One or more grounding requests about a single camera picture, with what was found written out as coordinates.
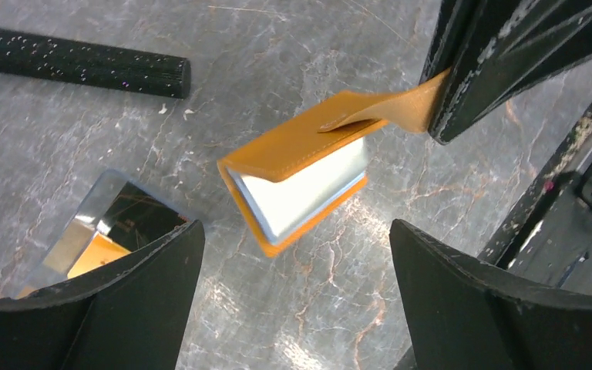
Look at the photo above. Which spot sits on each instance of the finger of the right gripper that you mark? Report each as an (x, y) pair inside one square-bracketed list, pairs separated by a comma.
[(443, 47), (506, 48)]

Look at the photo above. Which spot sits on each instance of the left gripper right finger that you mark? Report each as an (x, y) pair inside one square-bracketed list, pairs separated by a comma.
[(463, 313)]

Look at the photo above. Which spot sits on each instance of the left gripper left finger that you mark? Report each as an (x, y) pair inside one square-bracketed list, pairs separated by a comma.
[(129, 314)]

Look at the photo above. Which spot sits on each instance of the orange leather card holder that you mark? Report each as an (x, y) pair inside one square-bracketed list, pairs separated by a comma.
[(293, 176)]

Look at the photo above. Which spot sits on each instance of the black card in case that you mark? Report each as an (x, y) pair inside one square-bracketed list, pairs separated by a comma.
[(117, 217)]

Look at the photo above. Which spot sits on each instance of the black glitter cylinder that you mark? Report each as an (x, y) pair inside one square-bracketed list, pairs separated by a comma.
[(110, 67)]

